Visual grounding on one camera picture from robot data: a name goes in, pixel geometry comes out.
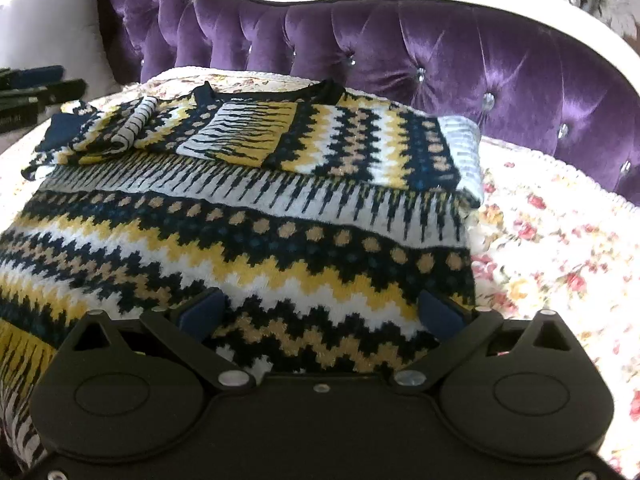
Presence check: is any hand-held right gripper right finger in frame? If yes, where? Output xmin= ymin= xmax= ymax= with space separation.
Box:
xmin=392 ymin=289 xmax=577 ymax=392

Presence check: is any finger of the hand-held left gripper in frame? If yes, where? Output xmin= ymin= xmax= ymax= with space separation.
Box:
xmin=0 ymin=79 xmax=87 ymax=134
xmin=0 ymin=65 xmax=67 ymax=91

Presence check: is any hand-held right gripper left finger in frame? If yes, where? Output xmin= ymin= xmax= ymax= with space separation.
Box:
xmin=74 ymin=287 xmax=257 ymax=392

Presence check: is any yellow black white patterned sweater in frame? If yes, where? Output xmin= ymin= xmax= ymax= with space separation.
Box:
xmin=0 ymin=79 xmax=485 ymax=467

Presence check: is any white pillow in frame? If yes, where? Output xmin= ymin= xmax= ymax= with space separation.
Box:
xmin=0 ymin=0 xmax=124 ymax=107

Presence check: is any floral bed blanket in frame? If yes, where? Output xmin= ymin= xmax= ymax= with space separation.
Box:
xmin=0 ymin=65 xmax=640 ymax=480

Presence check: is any purple tufted headboard white frame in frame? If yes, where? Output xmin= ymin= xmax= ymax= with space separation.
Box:
xmin=70 ymin=0 xmax=640 ymax=207

